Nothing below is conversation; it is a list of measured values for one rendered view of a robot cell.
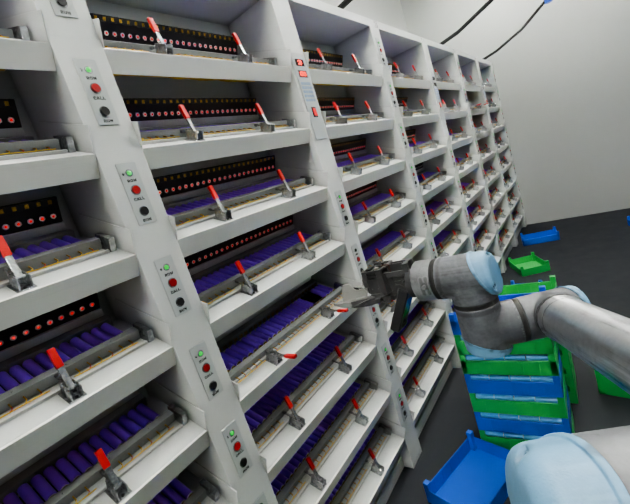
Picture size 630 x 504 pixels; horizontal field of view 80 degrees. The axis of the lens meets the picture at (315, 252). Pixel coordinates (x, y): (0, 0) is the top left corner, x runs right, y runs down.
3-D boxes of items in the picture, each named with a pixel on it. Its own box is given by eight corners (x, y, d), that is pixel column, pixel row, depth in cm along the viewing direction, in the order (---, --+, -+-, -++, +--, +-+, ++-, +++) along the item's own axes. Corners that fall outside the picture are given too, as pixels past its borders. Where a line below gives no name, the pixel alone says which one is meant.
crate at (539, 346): (553, 325, 138) (549, 305, 136) (554, 354, 121) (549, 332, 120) (468, 328, 155) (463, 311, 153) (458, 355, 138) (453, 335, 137)
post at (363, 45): (465, 358, 207) (376, 20, 177) (460, 368, 200) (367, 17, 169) (429, 357, 219) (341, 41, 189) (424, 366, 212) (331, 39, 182)
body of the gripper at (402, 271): (371, 263, 95) (416, 255, 88) (382, 294, 97) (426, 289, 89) (357, 273, 89) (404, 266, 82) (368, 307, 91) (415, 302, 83)
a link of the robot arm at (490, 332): (531, 355, 75) (516, 297, 73) (471, 367, 77) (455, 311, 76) (516, 335, 84) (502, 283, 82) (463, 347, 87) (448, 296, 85)
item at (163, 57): (291, 82, 122) (290, 33, 116) (108, 73, 75) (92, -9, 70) (245, 83, 132) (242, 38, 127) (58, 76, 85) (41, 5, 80)
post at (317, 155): (422, 451, 153) (284, -13, 123) (413, 468, 146) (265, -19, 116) (378, 442, 165) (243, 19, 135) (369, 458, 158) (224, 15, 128)
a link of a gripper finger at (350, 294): (328, 286, 94) (363, 276, 92) (335, 308, 95) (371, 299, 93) (326, 290, 91) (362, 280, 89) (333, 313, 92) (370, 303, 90)
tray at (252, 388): (360, 306, 135) (361, 282, 131) (240, 417, 88) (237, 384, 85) (313, 291, 145) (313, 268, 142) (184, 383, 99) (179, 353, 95)
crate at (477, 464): (472, 446, 147) (468, 429, 146) (526, 468, 131) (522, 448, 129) (427, 501, 130) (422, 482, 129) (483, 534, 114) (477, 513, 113)
